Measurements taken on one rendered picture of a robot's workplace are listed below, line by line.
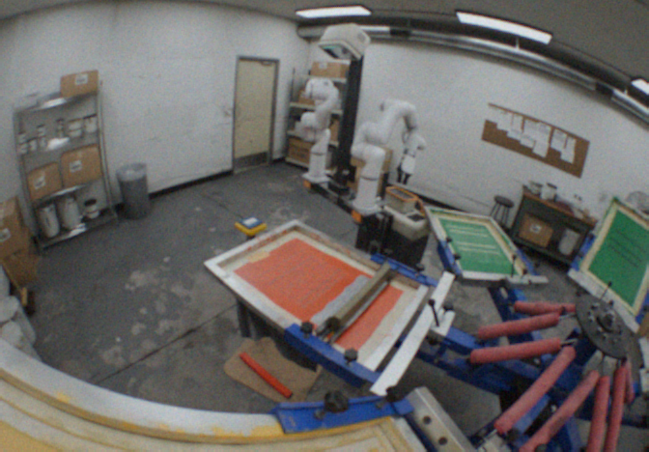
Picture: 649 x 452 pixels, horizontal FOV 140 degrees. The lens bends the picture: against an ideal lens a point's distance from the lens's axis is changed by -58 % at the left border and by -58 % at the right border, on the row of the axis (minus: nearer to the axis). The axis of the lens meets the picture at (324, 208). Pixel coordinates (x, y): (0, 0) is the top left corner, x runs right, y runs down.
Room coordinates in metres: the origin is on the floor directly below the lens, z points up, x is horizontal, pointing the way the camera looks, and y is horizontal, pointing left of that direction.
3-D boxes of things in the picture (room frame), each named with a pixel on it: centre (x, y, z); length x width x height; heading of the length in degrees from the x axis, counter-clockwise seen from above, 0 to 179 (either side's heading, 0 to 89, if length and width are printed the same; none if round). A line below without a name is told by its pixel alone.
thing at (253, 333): (0.73, 0.15, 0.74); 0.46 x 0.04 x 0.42; 56
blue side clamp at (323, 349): (0.51, -0.06, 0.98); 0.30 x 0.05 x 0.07; 56
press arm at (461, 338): (0.56, -0.48, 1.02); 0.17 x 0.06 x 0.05; 56
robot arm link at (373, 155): (1.30, -0.19, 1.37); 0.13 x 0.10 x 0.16; 48
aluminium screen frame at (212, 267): (0.87, -0.01, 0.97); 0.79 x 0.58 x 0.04; 56
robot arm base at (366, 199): (1.31, -0.21, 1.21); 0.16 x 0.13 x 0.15; 129
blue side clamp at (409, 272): (0.97, -0.37, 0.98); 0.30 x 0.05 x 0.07; 56
